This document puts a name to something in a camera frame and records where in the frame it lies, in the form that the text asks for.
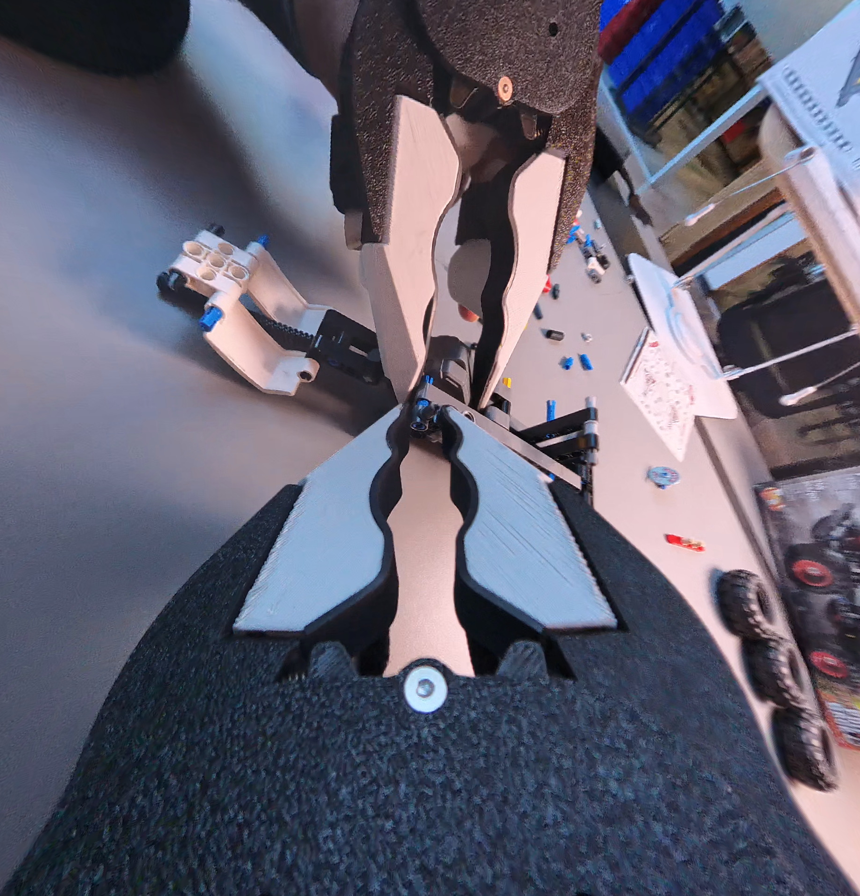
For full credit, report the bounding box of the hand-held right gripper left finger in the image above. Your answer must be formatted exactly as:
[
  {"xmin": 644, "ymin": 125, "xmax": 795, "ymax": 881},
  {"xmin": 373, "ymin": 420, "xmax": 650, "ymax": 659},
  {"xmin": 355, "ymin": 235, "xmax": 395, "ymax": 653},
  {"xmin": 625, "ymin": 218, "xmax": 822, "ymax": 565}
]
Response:
[{"xmin": 233, "ymin": 405, "xmax": 411, "ymax": 676}]

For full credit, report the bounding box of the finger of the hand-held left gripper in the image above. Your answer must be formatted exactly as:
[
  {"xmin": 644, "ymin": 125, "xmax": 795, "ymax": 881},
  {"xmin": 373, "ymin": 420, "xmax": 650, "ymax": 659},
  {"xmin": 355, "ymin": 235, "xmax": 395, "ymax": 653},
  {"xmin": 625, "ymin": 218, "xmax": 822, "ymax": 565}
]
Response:
[
  {"xmin": 359, "ymin": 93, "xmax": 465, "ymax": 407},
  {"xmin": 471, "ymin": 147, "xmax": 569, "ymax": 412}
]

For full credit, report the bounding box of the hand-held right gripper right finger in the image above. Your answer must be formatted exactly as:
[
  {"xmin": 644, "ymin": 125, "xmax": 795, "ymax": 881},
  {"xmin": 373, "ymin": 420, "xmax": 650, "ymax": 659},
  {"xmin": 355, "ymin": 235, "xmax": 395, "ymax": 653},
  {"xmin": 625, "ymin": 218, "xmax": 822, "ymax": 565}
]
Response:
[{"xmin": 444, "ymin": 406, "xmax": 620, "ymax": 676}]

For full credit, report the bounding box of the toy brick vehicle chassis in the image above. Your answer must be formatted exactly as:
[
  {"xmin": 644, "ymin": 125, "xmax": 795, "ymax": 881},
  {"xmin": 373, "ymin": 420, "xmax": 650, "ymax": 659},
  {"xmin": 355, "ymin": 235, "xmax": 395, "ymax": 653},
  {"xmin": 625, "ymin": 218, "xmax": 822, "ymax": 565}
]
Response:
[{"xmin": 155, "ymin": 223, "xmax": 600, "ymax": 506}]

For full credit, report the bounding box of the grey desk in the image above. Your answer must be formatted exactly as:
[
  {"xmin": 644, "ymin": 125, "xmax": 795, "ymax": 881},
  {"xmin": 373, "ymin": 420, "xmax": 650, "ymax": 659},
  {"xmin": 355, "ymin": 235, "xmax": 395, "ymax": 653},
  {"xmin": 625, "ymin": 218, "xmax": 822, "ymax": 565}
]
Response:
[{"xmin": 0, "ymin": 0, "xmax": 860, "ymax": 896}]

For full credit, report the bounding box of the stack of blue red bins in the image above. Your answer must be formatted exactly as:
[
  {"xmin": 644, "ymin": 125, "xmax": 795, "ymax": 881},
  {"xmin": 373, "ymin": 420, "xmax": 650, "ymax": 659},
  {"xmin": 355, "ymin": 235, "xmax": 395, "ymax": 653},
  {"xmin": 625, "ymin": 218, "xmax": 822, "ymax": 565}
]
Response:
[{"xmin": 598, "ymin": 0, "xmax": 725, "ymax": 116}]

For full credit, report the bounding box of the white printed sticker sheet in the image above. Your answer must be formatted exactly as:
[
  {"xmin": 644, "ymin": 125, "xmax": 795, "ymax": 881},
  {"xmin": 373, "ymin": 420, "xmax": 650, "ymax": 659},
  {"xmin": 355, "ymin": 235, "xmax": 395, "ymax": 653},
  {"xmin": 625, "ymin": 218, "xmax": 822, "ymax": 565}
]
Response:
[{"xmin": 620, "ymin": 328, "xmax": 697, "ymax": 463}]

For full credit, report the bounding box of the black office chair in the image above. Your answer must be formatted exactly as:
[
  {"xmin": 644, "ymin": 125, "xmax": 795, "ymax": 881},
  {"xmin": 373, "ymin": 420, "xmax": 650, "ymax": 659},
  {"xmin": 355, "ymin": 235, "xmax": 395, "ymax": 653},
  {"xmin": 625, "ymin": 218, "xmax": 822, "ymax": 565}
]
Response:
[{"xmin": 717, "ymin": 280, "xmax": 858, "ymax": 393}]

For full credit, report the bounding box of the toy truck picture box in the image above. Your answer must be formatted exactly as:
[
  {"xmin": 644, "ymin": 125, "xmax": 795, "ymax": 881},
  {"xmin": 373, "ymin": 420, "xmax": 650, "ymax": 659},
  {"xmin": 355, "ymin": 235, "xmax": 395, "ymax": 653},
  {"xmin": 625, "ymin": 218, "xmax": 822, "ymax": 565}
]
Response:
[{"xmin": 752, "ymin": 472, "xmax": 860, "ymax": 753}]

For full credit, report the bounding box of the open instruction booklet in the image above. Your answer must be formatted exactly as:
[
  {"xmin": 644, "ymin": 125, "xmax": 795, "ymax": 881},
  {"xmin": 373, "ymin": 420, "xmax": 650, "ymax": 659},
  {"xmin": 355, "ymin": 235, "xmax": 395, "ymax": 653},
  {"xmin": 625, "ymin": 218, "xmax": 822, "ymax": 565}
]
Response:
[{"xmin": 759, "ymin": 0, "xmax": 860, "ymax": 232}]

